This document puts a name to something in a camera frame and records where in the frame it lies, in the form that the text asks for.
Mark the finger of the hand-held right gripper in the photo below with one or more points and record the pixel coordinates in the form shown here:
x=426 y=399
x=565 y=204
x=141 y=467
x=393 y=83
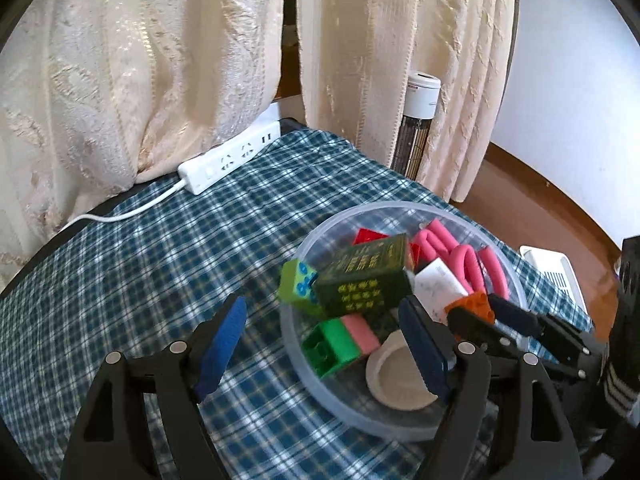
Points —
x=512 y=312
x=475 y=330

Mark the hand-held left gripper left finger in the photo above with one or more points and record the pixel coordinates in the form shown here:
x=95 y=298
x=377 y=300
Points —
x=222 y=345

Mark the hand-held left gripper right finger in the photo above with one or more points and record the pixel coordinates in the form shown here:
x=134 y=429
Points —
x=425 y=350

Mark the orange toy block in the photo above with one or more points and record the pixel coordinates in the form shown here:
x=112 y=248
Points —
x=472 y=305

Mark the white round lid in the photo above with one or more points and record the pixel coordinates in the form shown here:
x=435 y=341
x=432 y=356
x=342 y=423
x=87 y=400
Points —
x=395 y=380

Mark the long white cardboard box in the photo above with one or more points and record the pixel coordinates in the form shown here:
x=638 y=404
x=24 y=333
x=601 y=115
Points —
x=440 y=285

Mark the pink foam hair roller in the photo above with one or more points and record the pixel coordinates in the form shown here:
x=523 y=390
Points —
x=465 y=265
x=440 y=235

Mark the dark green small box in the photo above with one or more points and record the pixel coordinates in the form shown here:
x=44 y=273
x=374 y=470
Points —
x=365 y=280

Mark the green blue-dotted toy block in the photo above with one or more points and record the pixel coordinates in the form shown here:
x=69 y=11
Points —
x=295 y=285

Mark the pink and green toy block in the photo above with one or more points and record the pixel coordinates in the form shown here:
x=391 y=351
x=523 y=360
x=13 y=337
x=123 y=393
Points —
x=330 y=345

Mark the clear plastic bowl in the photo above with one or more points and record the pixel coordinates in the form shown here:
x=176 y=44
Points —
x=310 y=385

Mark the red transparent toy block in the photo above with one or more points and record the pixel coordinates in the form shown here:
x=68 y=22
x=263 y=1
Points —
x=370 y=236

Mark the white plastic vented box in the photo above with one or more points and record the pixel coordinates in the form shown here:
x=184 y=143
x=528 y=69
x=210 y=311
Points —
x=550 y=267

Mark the blue plaid tablecloth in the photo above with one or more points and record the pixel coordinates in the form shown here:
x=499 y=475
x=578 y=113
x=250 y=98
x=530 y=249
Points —
x=150 y=270

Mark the white power strip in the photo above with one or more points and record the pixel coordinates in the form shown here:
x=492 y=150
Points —
x=220 y=165

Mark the brown wooden panel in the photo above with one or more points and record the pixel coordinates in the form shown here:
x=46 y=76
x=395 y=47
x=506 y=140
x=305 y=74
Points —
x=289 y=70

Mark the cream patterned curtain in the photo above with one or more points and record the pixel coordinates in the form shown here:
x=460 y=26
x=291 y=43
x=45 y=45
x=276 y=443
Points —
x=125 y=60
x=375 y=60

